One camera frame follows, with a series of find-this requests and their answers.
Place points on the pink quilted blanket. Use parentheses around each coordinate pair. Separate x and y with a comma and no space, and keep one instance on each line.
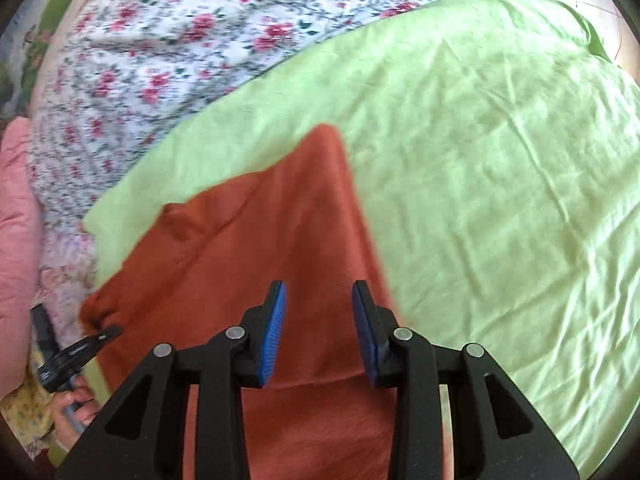
(20,253)

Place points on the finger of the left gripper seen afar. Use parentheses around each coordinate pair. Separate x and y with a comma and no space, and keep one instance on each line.
(87,348)

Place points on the yellow floral pillow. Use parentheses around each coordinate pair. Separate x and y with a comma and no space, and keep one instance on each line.
(27,412)

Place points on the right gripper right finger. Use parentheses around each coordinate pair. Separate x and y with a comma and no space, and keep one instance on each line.
(496,432)

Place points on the rust orange knit sweater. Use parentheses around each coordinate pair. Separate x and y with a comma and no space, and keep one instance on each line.
(204,262)

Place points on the person's left hand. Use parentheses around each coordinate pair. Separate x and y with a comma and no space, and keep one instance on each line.
(73,410)

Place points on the white floral quilt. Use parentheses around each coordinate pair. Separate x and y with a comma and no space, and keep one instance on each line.
(128,71)

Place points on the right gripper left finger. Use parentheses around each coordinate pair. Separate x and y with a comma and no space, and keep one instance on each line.
(141,431)

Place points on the light green bed sheet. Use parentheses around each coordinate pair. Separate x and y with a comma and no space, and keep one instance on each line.
(494,152)

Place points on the framed landscape painting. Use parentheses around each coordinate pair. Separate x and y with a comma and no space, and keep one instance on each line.
(27,31)

